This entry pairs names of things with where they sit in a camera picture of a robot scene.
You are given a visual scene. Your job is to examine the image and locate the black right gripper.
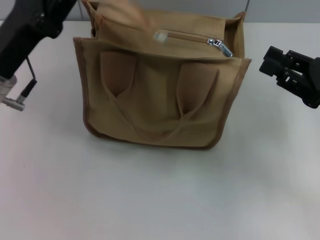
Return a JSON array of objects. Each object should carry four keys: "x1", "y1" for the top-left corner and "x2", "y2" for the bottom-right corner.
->
[{"x1": 258, "y1": 45, "x2": 320, "y2": 110}]

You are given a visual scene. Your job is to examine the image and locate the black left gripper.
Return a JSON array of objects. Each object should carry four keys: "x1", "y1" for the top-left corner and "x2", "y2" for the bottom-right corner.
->
[{"x1": 0, "y1": 0, "x2": 79, "y2": 80}]

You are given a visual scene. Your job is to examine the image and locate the silver metal zipper pull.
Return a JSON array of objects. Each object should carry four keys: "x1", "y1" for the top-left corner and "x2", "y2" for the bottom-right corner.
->
[{"x1": 207, "y1": 37, "x2": 234, "y2": 59}]

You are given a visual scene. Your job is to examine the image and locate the khaki canvas food bag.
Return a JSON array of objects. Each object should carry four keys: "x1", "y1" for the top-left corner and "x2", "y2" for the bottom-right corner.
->
[{"x1": 72, "y1": 0, "x2": 252, "y2": 152}]

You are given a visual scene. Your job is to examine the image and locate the left gripper cable with connectors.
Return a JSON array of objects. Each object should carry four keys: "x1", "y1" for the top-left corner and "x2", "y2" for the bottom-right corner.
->
[{"x1": 0, "y1": 55, "x2": 38, "y2": 113}]

